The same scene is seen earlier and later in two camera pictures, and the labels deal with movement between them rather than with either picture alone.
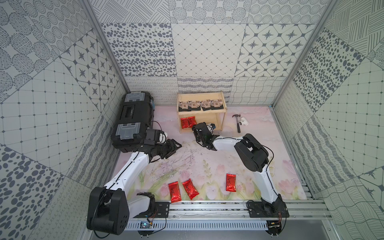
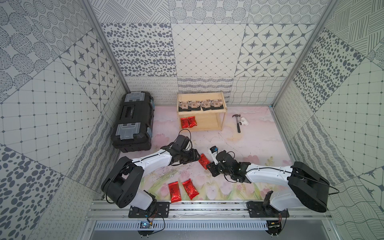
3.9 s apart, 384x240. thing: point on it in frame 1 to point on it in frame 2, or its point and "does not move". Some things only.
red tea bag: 184,122 does not move
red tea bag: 231,182 to 204,161
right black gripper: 194,133 to 212,170
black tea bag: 183,106 does not move
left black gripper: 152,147 to 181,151
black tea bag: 206,105 does not move
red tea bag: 192,121 does not move
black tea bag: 194,105 does not move
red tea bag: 174,192 does not move
